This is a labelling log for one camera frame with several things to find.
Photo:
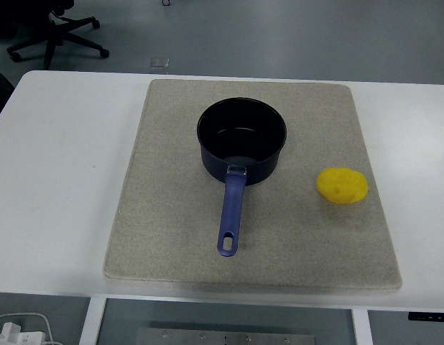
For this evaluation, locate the black office chair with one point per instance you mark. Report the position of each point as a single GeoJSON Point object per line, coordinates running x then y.
{"type": "Point", "coordinates": [56, 32]}

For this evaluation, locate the grey metal plate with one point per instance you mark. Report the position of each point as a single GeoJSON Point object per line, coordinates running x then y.
{"type": "Point", "coordinates": [225, 338]}

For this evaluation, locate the white table leg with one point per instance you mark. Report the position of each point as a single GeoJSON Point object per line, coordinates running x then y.
{"type": "Point", "coordinates": [91, 323]}
{"type": "Point", "coordinates": [362, 328]}

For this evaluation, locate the silver floor socket plate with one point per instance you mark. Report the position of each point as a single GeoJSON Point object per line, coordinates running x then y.
{"type": "Point", "coordinates": [159, 62]}

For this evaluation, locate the white power strip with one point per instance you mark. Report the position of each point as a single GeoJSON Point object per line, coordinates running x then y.
{"type": "Point", "coordinates": [17, 336]}

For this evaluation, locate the beige rectangular mat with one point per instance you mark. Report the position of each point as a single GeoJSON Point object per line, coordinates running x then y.
{"type": "Point", "coordinates": [179, 215]}

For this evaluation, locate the black table control panel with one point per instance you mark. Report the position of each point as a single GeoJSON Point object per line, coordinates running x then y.
{"type": "Point", "coordinates": [430, 316]}

